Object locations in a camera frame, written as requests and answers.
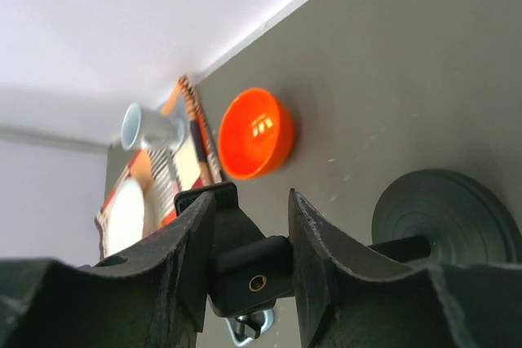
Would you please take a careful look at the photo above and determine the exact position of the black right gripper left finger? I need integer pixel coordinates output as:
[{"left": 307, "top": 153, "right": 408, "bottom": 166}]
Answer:
[{"left": 1, "top": 192, "right": 215, "bottom": 347}]

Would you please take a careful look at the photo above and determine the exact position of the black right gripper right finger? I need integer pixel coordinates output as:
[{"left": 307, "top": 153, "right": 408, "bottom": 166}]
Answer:
[{"left": 288, "top": 191, "right": 521, "bottom": 347}]

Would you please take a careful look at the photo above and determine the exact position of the black round-base phone stand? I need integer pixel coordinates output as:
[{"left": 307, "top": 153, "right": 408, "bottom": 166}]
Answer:
[{"left": 174, "top": 169, "right": 521, "bottom": 317}]

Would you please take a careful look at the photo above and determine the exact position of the white plastic phone stand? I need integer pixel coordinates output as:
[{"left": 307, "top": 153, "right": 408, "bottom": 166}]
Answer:
[{"left": 225, "top": 310, "right": 274, "bottom": 347}]

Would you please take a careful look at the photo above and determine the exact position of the white plate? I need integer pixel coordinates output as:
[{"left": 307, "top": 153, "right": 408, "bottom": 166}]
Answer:
[{"left": 105, "top": 178, "right": 144, "bottom": 256}]

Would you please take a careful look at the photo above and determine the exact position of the patterned orange placemat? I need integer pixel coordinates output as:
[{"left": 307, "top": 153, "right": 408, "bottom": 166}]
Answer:
[{"left": 95, "top": 76, "right": 223, "bottom": 258}]

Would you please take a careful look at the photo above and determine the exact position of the light blue mug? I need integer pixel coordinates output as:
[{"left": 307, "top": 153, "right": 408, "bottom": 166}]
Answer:
[{"left": 120, "top": 103, "right": 188, "bottom": 151}]

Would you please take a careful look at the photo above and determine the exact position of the orange plastic bowl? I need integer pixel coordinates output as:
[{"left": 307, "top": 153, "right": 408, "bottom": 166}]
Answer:
[{"left": 218, "top": 87, "right": 295, "bottom": 180}]

